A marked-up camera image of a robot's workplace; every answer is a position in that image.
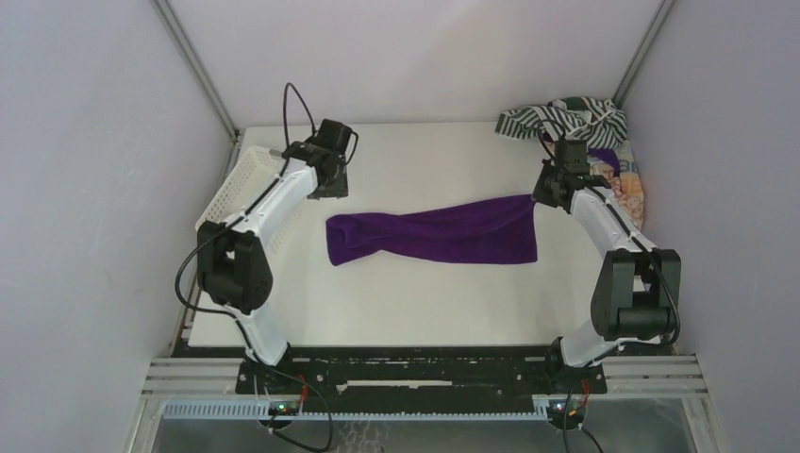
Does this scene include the purple towel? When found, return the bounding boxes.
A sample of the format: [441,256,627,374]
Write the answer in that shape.
[325,194,539,266]

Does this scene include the white plastic basket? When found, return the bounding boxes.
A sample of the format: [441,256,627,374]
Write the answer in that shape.
[194,145,305,260]

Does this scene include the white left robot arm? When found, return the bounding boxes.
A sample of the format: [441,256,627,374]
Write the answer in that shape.
[194,119,359,394]

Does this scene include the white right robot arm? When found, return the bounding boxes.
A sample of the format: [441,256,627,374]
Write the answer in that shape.
[532,138,682,393]

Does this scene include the cream bear print towel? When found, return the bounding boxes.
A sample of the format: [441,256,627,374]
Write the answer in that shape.
[591,141,645,229]

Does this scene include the green white striped towel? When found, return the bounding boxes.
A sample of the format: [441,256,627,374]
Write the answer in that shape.
[494,96,628,149]

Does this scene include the right controller board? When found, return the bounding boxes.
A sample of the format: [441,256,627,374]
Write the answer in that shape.
[546,402,586,431]

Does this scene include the controller board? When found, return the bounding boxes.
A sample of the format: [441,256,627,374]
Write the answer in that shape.
[268,402,300,418]
[546,402,586,431]

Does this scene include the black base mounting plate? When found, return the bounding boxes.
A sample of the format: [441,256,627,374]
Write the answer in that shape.
[235,345,608,413]

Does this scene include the left controller board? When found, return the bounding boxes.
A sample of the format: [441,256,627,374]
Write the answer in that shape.
[268,402,300,418]

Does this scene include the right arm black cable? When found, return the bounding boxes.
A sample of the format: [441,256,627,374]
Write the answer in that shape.
[534,118,682,414]

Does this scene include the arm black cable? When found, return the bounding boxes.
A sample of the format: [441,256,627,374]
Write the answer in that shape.
[534,118,682,414]
[174,82,360,370]

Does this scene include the aluminium corner post right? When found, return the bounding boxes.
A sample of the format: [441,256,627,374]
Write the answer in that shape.
[612,0,677,108]

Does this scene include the aluminium corner post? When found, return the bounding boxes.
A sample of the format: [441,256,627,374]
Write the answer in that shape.
[612,0,677,108]
[149,0,239,142]

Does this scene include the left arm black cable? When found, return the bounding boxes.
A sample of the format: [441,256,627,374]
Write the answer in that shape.
[174,82,360,370]

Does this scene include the aluminium corner post left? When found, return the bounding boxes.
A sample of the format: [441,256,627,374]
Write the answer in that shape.
[149,0,239,142]

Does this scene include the white slotted cable duct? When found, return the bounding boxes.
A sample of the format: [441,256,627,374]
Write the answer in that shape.
[161,400,550,422]

